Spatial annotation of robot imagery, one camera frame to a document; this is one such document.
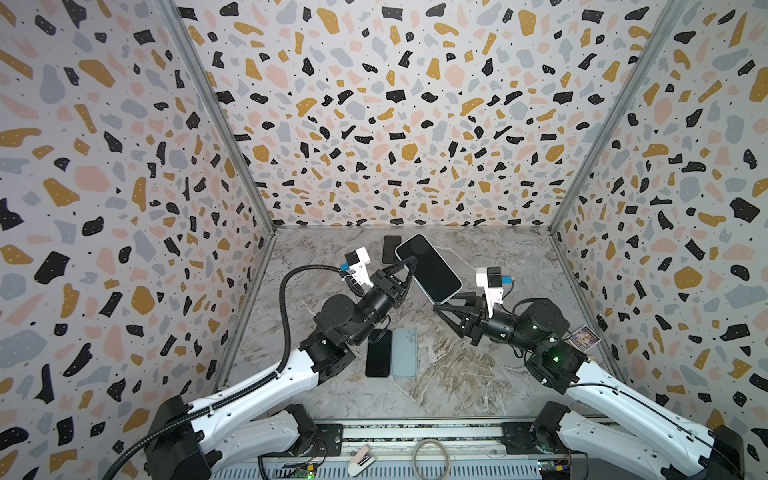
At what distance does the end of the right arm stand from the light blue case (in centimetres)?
35

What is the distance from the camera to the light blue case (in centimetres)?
87

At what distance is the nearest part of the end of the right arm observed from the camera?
1.83 feet
